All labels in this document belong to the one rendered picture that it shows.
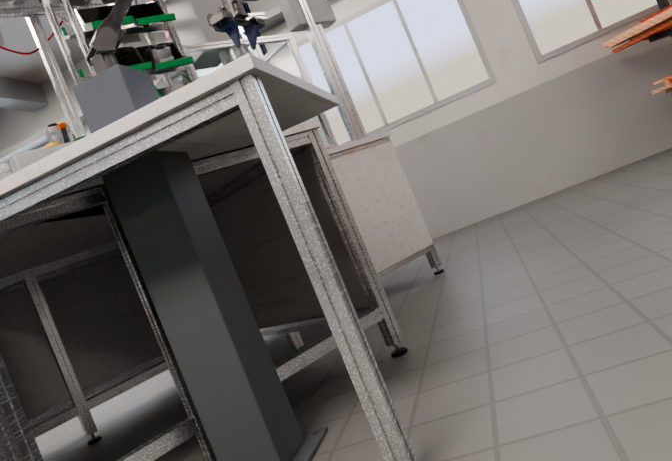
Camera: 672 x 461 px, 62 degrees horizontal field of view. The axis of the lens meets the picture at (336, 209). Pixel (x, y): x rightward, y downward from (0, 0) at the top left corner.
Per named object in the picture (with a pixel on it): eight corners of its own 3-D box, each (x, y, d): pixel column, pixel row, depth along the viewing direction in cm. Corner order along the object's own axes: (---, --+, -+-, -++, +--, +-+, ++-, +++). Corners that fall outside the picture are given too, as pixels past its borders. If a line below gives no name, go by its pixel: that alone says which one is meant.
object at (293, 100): (254, 67, 103) (248, 52, 103) (-95, 243, 125) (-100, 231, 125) (340, 104, 171) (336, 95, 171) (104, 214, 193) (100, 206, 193)
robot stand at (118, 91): (148, 140, 134) (117, 63, 135) (102, 163, 138) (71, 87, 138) (178, 142, 148) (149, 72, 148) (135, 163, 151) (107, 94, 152)
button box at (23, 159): (106, 156, 150) (97, 135, 150) (21, 176, 136) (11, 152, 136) (99, 165, 155) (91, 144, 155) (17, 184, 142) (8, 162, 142)
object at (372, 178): (446, 270, 321) (389, 130, 322) (299, 358, 251) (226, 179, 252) (371, 287, 373) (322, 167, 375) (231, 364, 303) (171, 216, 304)
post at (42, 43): (124, 229, 279) (19, -29, 281) (116, 232, 276) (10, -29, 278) (122, 231, 283) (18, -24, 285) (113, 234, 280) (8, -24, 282)
